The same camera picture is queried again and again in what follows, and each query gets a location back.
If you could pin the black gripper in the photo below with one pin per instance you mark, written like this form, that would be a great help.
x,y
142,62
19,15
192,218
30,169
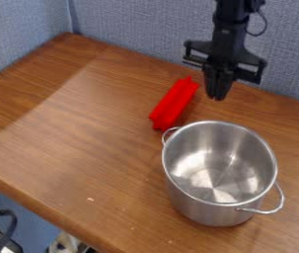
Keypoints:
x,y
225,58

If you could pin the pale object under table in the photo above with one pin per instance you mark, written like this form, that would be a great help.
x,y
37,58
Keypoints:
x,y
67,244

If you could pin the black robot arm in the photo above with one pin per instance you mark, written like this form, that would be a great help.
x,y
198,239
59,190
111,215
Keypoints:
x,y
237,11

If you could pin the red plastic block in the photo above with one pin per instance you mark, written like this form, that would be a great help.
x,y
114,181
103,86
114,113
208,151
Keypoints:
x,y
173,103

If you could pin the stainless steel pot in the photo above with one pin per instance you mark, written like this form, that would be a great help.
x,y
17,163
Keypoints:
x,y
221,170

